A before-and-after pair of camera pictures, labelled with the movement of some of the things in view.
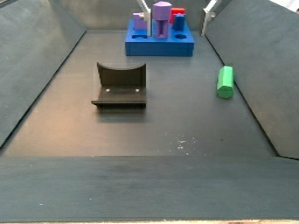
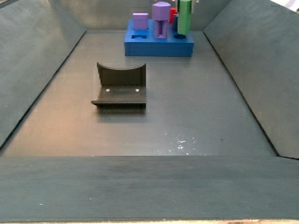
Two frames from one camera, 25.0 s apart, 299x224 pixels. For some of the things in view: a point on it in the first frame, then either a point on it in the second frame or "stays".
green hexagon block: x=226 y=81 to x=183 y=17
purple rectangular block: x=139 y=23 stays
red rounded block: x=174 y=11 stays
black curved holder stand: x=122 y=87 stays
